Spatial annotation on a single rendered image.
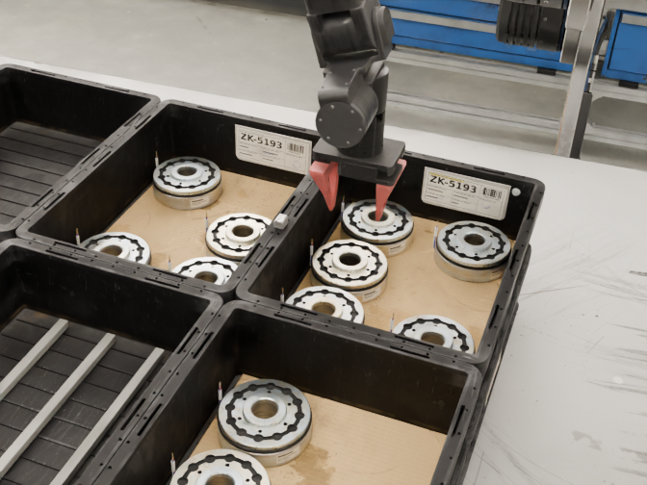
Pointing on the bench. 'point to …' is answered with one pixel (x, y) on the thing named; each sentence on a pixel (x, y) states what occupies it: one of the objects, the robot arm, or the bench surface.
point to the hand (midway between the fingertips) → (355, 208)
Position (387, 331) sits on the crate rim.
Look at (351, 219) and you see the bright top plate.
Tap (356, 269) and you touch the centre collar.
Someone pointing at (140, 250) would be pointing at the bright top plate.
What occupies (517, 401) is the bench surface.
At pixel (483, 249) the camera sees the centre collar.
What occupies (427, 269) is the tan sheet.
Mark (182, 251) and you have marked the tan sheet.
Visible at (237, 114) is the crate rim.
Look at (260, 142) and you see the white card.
